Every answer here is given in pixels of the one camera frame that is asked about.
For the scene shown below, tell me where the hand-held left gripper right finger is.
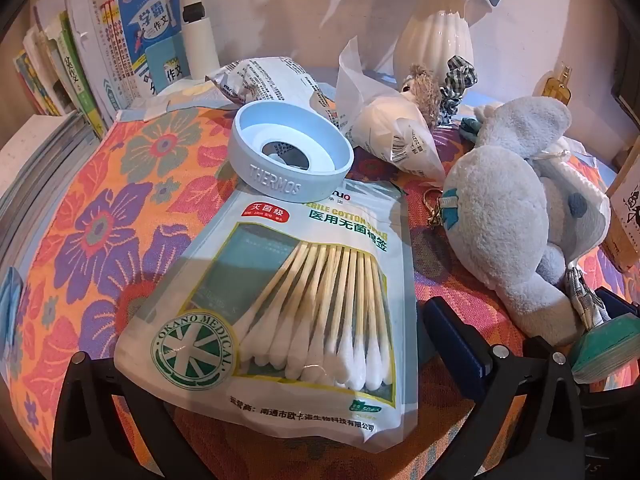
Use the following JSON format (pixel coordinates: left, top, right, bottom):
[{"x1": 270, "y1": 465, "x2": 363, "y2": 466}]
[{"x1": 422, "y1": 296, "x2": 588, "y2": 480}]

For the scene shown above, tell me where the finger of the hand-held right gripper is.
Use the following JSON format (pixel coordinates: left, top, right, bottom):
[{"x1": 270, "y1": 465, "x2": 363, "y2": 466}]
[{"x1": 595, "y1": 287, "x2": 640, "y2": 318}]

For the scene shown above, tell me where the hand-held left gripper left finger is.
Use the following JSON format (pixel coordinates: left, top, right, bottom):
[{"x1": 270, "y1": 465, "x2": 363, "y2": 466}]
[{"x1": 51, "y1": 351, "x2": 221, "y2": 480}]

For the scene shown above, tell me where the teal padded object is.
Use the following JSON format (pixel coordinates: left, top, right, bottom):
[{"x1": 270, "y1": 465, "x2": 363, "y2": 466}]
[{"x1": 571, "y1": 311, "x2": 640, "y2": 386}]

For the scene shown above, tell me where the pale blue plush toy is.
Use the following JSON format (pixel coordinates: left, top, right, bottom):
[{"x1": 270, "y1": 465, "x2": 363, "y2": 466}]
[{"x1": 442, "y1": 96, "x2": 612, "y2": 347}]

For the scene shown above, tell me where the cotton swab packet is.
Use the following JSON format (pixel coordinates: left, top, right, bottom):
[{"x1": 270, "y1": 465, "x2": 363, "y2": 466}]
[{"x1": 114, "y1": 180, "x2": 420, "y2": 445}]

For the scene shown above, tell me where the light blue bottle lid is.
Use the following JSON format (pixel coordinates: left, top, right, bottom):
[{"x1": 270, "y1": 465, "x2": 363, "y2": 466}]
[{"x1": 228, "y1": 101, "x2": 355, "y2": 196}]

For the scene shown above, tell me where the white printed packet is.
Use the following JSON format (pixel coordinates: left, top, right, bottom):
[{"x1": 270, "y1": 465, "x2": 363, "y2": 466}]
[{"x1": 205, "y1": 58, "x2": 346, "y2": 121}]

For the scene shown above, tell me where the patterned silk scrunchie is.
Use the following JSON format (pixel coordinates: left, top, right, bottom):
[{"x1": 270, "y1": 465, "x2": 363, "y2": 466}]
[{"x1": 564, "y1": 266, "x2": 608, "y2": 328}]

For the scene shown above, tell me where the bamboo pen holder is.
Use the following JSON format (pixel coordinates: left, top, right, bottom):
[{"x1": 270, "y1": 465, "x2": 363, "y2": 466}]
[{"x1": 600, "y1": 132, "x2": 640, "y2": 275}]

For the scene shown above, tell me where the gold keyring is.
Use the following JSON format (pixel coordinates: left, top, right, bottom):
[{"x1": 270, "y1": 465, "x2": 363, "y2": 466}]
[{"x1": 425, "y1": 187, "x2": 451, "y2": 231}]

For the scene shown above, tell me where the floral tablecloth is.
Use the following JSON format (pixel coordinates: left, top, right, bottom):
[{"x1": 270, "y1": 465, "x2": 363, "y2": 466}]
[{"x1": 0, "y1": 65, "x2": 640, "y2": 480}]

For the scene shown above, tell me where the amber glass bottle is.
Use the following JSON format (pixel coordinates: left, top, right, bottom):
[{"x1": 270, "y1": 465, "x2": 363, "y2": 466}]
[{"x1": 542, "y1": 62, "x2": 576, "y2": 108}]

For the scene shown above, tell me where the clear bag of cotton pads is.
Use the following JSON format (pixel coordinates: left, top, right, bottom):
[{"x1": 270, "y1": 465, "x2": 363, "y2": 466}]
[{"x1": 336, "y1": 39, "x2": 447, "y2": 186}]

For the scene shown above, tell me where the dark monitor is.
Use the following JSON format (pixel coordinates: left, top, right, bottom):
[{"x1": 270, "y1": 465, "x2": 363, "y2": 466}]
[{"x1": 607, "y1": 0, "x2": 640, "y2": 116}]

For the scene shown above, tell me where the small brown plush doll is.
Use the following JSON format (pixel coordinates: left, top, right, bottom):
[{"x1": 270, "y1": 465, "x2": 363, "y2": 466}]
[{"x1": 400, "y1": 64, "x2": 443, "y2": 121}]

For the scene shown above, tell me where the stack of notebooks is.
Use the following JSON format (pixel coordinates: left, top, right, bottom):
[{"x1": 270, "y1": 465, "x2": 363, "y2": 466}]
[{"x1": 0, "y1": 110, "x2": 108, "y2": 281}]

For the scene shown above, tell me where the checked scrunchie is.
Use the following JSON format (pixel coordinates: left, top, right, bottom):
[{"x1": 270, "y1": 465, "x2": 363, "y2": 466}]
[{"x1": 435, "y1": 55, "x2": 481, "y2": 126}]

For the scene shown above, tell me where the white ribbed vase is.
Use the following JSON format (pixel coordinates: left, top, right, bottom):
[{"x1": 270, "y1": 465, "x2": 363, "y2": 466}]
[{"x1": 392, "y1": 0, "x2": 496, "y2": 93}]

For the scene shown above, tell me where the white desk lamp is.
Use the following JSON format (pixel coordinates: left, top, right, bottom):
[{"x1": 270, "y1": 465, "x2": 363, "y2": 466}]
[{"x1": 177, "y1": 0, "x2": 221, "y2": 81}]

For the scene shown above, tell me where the row of upright books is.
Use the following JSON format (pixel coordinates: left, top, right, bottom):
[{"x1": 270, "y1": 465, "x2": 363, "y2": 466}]
[{"x1": 12, "y1": 0, "x2": 193, "y2": 141}]

